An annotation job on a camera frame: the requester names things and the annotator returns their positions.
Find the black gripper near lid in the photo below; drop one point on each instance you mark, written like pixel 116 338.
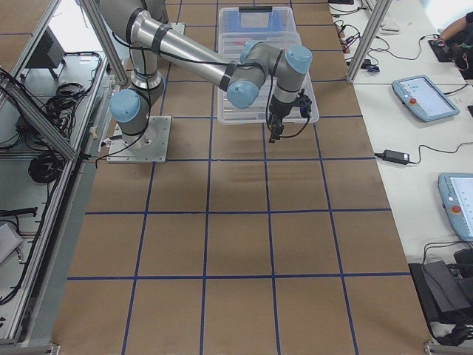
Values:
pixel 279 109

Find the clear plastic box lid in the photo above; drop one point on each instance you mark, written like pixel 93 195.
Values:
pixel 230 46

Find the silver robot arm near lid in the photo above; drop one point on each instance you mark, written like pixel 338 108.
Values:
pixel 144 27

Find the clear plastic storage box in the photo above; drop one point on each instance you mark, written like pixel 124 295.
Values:
pixel 242 22

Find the black power adapter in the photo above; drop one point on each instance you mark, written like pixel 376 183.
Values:
pixel 396 157

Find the blue teach pendant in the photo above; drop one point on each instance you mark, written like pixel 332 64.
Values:
pixel 424 99
pixel 456 194

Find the aluminium frame post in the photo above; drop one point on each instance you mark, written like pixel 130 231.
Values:
pixel 367 37

